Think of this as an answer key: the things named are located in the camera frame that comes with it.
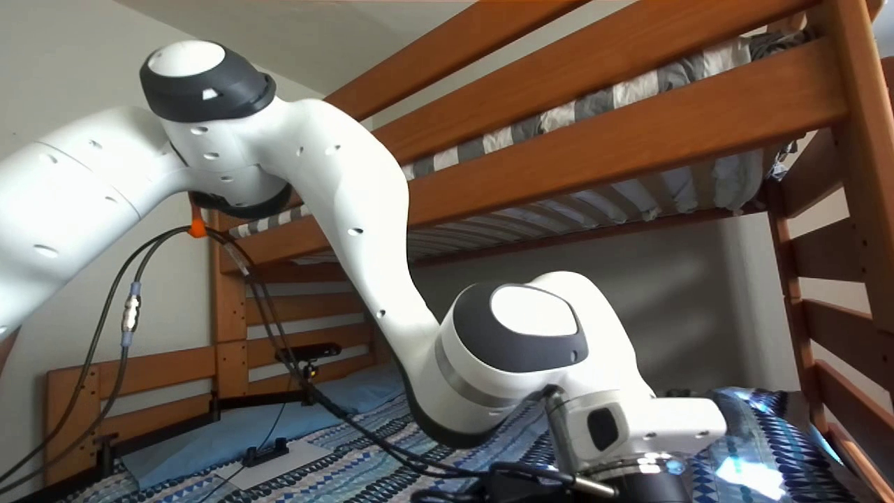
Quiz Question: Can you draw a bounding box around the black stereo camera on tripod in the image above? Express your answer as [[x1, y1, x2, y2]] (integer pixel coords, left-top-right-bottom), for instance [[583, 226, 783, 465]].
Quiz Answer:
[[274, 340, 344, 367]]

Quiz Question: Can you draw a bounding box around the grey striped bunk mattress bedding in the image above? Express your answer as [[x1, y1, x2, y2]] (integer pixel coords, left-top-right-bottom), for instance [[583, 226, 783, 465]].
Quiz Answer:
[[227, 9, 820, 247]]

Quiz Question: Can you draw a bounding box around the low wooden bed footboard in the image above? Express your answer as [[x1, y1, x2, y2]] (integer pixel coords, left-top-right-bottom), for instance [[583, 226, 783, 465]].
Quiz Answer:
[[42, 344, 220, 485]]

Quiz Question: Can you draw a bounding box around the wooden bunk bed frame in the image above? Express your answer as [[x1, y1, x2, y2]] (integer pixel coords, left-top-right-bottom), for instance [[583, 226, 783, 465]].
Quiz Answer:
[[206, 0, 894, 503]]

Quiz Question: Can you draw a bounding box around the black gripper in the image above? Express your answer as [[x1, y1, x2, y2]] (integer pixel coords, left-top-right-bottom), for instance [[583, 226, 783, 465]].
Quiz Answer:
[[611, 465, 699, 503]]

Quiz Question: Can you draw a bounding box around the flat light blue pillowcase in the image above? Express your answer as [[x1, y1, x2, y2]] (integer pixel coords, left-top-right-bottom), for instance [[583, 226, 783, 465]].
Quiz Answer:
[[120, 399, 352, 491]]

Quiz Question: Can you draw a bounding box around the black cable adapter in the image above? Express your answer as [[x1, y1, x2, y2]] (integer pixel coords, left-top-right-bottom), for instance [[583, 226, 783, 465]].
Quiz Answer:
[[242, 441, 291, 470]]

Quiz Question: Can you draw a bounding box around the small black camera tripod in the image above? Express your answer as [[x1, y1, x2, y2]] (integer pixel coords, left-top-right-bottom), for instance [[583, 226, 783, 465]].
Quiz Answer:
[[296, 361, 324, 407]]

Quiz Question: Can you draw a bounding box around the blue patterned bed blanket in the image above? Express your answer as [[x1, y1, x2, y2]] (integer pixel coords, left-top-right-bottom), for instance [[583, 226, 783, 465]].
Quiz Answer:
[[52, 374, 851, 503]]

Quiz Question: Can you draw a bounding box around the blue pillow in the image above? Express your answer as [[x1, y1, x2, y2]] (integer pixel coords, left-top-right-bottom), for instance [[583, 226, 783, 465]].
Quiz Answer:
[[319, 361, 412, 418]]

